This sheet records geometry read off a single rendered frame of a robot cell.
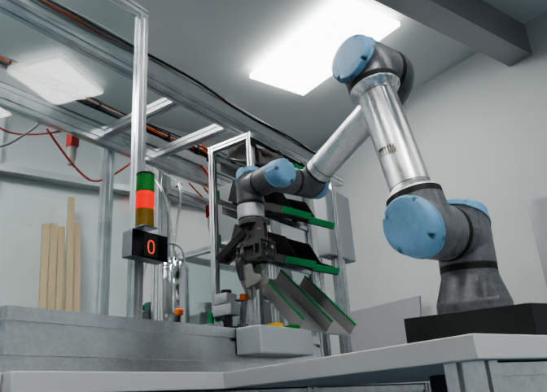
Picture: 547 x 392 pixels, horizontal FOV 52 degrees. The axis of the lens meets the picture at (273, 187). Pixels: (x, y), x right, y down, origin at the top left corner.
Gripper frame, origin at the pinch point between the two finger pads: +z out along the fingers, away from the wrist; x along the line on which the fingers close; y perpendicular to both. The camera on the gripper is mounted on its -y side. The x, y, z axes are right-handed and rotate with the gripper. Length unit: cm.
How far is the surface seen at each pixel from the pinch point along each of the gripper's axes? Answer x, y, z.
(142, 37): -20, -21, -81
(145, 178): -20.7, -17.6, -32.5
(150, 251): -19.2, -16.9, -12.0
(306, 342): -1.1, 17.2, 14.1
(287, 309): 20.6, -1.9, 1.5
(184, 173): 90, -110, -95
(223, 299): -2.2, -7.0, 0.2
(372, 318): 365, -139, -41
